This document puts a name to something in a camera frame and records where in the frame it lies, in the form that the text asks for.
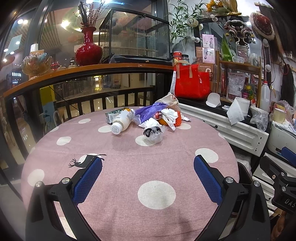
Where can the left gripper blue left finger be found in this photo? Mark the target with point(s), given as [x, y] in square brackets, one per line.
[70, 192]

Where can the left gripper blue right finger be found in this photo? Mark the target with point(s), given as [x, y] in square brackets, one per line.
[224, 191]

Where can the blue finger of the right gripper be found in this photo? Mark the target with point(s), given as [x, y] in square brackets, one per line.
[289, 155]

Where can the green white carton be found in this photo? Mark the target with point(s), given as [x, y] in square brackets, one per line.
[110, 116]

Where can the white plastic bottle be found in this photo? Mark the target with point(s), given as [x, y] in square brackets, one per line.
[122, 121]

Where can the clear crushed plastic cup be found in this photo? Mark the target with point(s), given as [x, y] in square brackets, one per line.
[154, 134]

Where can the purple plastic bag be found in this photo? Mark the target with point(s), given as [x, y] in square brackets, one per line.
[145, 113]

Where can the white appliance with blue stripe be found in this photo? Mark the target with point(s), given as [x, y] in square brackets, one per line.
[280, 137]

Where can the clear crumpled plastic bag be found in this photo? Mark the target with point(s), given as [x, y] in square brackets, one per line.
[259, 118]

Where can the white drawer cabinet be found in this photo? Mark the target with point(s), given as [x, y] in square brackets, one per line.
[241, 135]

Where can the white plastic jug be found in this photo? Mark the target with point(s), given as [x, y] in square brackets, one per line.
[265, 97]

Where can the pink polka dot tablecloth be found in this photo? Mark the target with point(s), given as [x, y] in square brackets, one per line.
[145, 191]

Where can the small crumpled white paper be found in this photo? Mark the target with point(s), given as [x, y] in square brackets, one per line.
[184, 118]

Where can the wooden shelf rack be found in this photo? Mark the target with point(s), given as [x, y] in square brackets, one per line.
[233, 79]

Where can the wooden topped black railing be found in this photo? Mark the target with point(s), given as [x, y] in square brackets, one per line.
[86, 89]

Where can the beige translucent plastic bag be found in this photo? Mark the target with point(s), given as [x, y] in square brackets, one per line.
[171, 101]

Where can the red tote bag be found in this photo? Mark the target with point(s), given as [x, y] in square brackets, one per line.
[191, 83]

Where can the gold lotus ornament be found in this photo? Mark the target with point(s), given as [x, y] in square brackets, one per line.
[36, 64]

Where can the red ceramic vase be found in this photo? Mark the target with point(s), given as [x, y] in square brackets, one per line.
[89, 53]

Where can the red lidded jar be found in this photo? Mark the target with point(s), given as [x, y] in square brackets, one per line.
[177, 57]

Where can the glass display case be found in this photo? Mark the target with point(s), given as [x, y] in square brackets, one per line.
[134, 34]

